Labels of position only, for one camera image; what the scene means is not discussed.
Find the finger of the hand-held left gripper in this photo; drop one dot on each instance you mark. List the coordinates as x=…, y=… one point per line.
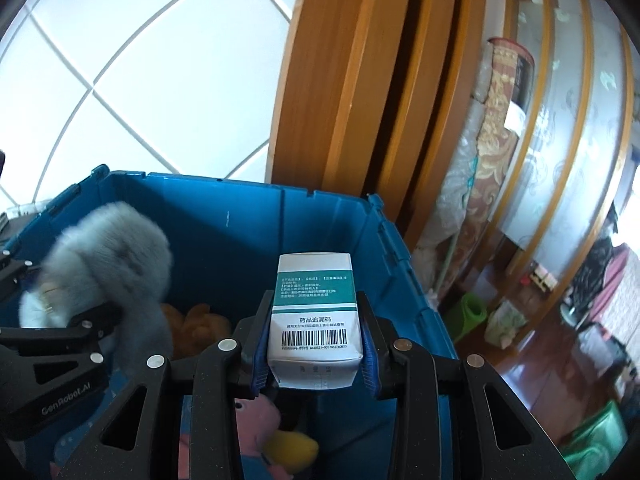
x=95, y=324
x=12, y=267

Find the wooden door frame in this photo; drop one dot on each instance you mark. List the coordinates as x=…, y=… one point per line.
x=375, y=85

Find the white and green medicine box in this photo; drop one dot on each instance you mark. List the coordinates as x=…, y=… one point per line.
x=315, y=320

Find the plastic-wrapped roll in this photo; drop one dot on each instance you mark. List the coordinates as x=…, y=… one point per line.
x=460, y=185

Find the frosted glass sliding door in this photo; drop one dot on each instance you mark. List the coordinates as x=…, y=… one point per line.
x=575, y=110

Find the green yoga mat roll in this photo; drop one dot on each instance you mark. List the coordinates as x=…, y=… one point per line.
x=470, y=315

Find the grey plush toy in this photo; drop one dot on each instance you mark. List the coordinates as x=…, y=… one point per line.
x=115, y=255

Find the yellow plush toy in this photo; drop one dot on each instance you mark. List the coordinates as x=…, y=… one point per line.
x=290, y=450

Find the white and green plastic bag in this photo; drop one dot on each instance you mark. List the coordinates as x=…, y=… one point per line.
x=505, y=322

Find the rolled patterned carpet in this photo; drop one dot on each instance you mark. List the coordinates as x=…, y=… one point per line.
x=505, y=135

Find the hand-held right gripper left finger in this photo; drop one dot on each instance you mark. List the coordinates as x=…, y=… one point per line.
x=260, y=360

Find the pink pig plush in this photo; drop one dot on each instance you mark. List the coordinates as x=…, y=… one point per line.
x=255, y=420

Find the pile of hanging clothes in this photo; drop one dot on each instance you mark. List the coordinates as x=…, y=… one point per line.
x=610, y=280

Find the brown plush toy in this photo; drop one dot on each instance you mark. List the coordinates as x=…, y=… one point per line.
x=200, y=325

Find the blue plastic crate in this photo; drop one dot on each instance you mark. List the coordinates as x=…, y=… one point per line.
x=225, y=240

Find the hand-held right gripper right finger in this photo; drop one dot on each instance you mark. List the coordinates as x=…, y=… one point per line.
x=372, y=365

